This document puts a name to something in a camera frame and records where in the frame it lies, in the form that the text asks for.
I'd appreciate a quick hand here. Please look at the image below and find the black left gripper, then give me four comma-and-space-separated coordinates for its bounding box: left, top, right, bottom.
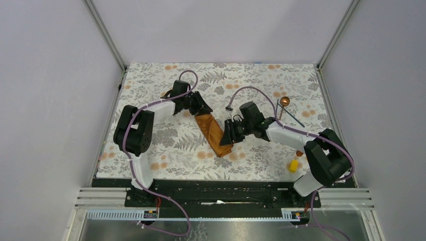
181, 90, 212, 116

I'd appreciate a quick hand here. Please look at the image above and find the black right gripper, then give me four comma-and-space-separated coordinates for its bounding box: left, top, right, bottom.
219, 118, 254, 147

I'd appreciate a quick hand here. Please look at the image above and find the orange cloth napkin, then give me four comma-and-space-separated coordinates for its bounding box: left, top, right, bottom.
194, 113, 233, 158

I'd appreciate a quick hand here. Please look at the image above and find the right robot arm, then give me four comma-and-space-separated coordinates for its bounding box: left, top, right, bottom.
220, 101, 353, 207

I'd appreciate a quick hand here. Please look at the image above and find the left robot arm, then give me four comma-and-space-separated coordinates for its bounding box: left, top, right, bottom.
113, 80, 212, 206

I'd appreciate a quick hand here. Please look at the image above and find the yellow toy block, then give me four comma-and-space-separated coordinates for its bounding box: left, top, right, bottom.
288, 160, 299, 173

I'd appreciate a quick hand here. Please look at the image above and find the floral tablecloth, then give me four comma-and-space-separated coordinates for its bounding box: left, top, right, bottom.
96, 63, 332, 182

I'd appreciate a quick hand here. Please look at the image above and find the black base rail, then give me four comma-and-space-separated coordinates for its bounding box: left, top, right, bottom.
125, 180, 321, 218

